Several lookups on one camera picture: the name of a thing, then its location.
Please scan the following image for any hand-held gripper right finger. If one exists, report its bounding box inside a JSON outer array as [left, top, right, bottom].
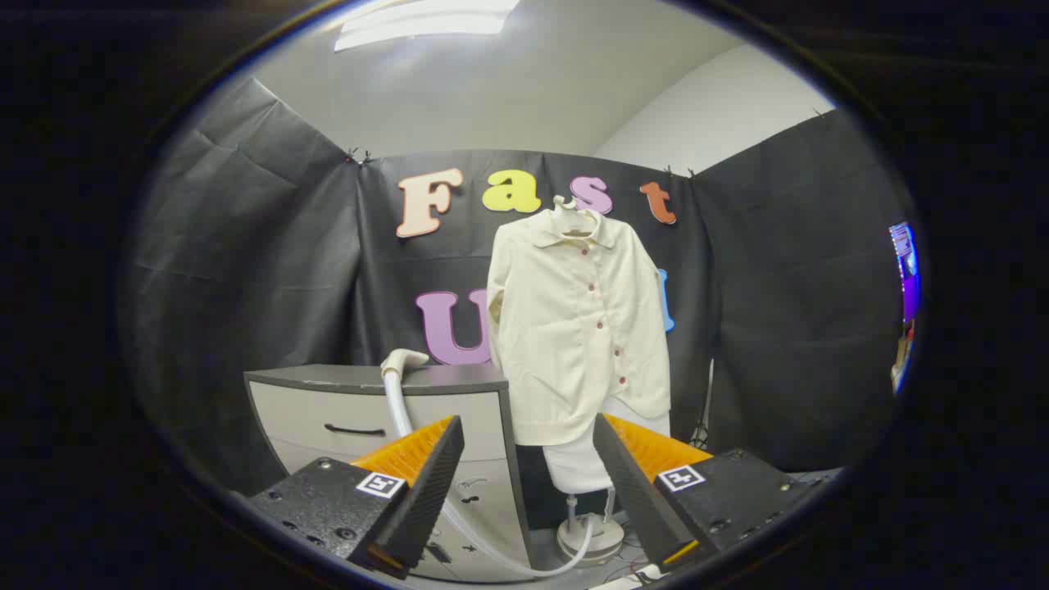
[[593, 414, 820, 574]]

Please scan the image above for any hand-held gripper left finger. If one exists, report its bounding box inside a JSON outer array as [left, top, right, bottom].
[[246, 415, 465, 580]]

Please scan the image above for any cream button shirt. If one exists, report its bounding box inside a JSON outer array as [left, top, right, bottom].
[[486, 206, 673, 447]]

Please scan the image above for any white mannequin torso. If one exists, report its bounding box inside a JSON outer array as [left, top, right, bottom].
[[543, 195, 671, 568]]

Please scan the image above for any grey-topped white drawer cabinet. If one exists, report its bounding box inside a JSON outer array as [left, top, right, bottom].
[[243, 363, 534, 584]]

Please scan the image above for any lit monitor screen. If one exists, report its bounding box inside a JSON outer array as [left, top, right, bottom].
[[889, 221, 923, 322]]

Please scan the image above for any ceiling light panel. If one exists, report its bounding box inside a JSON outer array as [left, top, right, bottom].
[[334, 0, 521, 52]]

